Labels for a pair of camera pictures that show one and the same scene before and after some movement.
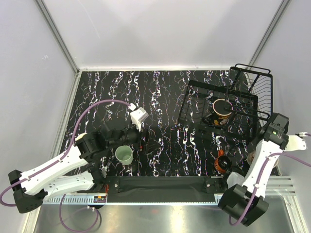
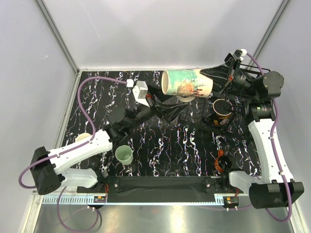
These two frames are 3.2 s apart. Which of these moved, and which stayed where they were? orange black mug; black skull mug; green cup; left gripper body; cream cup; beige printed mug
Moved: left gripper body; beige printed mug
Stayed: green cup; cream cup; black skull mug; orange black mug
